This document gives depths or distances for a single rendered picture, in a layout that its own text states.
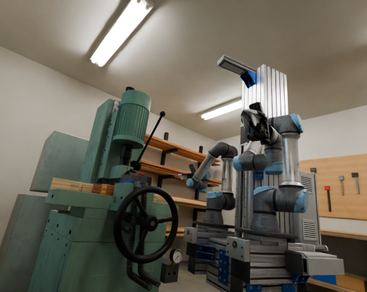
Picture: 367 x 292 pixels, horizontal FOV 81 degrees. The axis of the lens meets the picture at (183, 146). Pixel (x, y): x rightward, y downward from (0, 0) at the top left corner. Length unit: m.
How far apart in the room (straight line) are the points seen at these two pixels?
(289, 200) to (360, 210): 2.72
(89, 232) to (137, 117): 0.62
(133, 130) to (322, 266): 1.13
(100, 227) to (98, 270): 0.17
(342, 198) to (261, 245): 2.85
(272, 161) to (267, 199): 0.30
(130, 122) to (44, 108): 2.54
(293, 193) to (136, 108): 0.93
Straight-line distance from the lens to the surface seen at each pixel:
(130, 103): 1.26
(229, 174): 1.78
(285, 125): 1.30
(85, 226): 0.99
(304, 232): 1.65
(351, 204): 3.90
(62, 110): 3.69
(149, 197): 0.99
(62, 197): 0.96
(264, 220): 1.23
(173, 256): 1.15
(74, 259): 1.01
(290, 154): 1.26
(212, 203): 1.62
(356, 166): 3.97
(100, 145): 1.39
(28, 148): 3.50
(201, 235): 1.55
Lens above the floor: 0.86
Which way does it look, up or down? 18 degrees up
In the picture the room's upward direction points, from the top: 6 degrees clockwise
